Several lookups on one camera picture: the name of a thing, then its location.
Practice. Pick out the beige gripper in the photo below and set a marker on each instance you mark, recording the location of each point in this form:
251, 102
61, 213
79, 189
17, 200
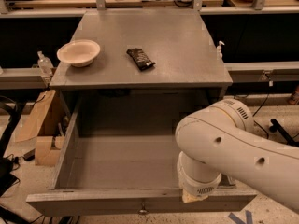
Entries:
199, 187

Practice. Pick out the grey top drawer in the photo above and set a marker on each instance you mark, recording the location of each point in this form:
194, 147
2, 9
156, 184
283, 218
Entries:
120, 156

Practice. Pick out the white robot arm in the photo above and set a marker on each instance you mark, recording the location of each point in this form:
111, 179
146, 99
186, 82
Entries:
219, 140

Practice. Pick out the grey drawer cabinet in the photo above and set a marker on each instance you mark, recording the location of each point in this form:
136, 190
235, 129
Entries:
186, 60

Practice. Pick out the black power strip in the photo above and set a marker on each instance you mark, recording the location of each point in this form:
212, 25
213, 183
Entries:
64, 220

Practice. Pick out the black snack packet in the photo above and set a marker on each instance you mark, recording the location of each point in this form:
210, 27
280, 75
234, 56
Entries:
140, 58

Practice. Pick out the white pump bottle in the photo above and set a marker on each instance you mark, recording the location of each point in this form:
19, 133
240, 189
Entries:
219, 48

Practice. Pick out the cardboard box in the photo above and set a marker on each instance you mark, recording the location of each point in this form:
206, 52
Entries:
44, 127

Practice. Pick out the white bowl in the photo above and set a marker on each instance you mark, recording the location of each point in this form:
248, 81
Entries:
79, 53

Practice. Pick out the clear sanitizer bottle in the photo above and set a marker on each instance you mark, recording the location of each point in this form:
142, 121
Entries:
44, 64

